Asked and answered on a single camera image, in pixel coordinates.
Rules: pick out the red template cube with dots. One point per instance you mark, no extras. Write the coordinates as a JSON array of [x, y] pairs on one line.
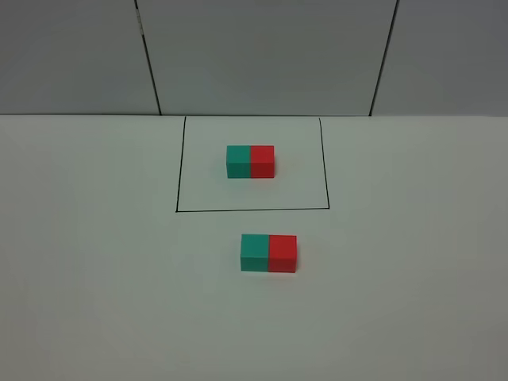
[[262, 159]]

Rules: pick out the green template cube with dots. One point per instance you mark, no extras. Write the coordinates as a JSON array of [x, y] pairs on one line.
[[238, 161]]

